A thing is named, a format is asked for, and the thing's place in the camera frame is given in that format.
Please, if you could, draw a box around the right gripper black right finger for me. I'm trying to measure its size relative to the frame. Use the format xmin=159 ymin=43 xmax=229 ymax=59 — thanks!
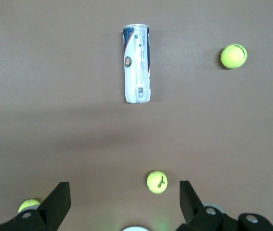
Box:
xmin=174 ymin=180 xmax=273 ymax=231

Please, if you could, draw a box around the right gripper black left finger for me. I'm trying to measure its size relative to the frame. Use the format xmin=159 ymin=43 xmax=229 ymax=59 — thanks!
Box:
xmin=0 ymin=181 xmax=71 ymax=231

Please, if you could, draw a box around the white blue tennis ball can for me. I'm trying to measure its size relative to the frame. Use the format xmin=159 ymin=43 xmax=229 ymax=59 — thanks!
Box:
xmin=122 ymin=23 xmax=151 ymax=104

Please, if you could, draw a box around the yellow tennis ball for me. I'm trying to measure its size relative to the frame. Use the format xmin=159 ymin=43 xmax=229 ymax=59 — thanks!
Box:
xmin=220 ymin=43 xmax=248 ymax=69
xmin=146 ymin=170 xmax=169 ymax=194
xmin=17 ymin=198 xmax=42 ymax=214

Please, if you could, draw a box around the brown table cover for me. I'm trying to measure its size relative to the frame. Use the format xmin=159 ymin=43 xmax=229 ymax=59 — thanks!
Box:
xmin=0 ymin=0 xmax=273 ymax=231

